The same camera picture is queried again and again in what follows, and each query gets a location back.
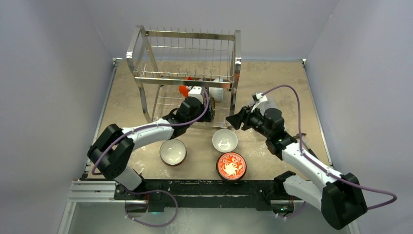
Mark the orange bowl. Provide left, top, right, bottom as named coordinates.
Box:
left=178, top=85, right=193, bottom=98

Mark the plain white bottom bowl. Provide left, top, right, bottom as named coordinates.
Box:
left=212, top=129, right=238, bottom=153

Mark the white red-rimmed bowl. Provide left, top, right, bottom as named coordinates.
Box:
left=159, top=139, right=187, bottom=166

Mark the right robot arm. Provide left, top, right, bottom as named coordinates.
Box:
left=226, top=106, right=368, bottom=230

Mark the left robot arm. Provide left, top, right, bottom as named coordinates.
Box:
left=87, top=97, right=211, bottom=199

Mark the steel two-tier dish rack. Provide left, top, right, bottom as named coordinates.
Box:
left=126, top=25, right=242, bottom=129

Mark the clear plastic screw box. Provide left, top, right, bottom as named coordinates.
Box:
left=249, top=93, right=278, bottom=115

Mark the black hex key tool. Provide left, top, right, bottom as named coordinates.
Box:
left=293, top=133, right=318, bottom=159

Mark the red floral pattern bowl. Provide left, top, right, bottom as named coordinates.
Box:
left=216, top=152, right=247, bottom=182

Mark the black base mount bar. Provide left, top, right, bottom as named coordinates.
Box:
left=114, top=179, right=301, bottom=215

